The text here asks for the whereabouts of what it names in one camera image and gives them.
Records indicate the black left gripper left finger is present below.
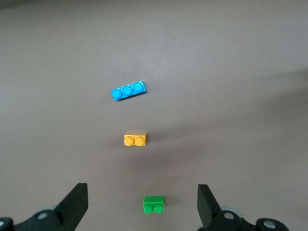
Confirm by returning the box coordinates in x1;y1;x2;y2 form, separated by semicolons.
0;183;89;231

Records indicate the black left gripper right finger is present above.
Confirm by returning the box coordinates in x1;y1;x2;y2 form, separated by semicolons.
197;184;290;231

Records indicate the yellow two-stud block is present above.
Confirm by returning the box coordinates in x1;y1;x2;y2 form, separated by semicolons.
123;131;148;147

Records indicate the green two-stud block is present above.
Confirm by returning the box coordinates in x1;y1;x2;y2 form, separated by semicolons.
142;195;165;215

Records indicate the blue three-stud block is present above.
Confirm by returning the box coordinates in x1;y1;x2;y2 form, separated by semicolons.
111;80;147;102

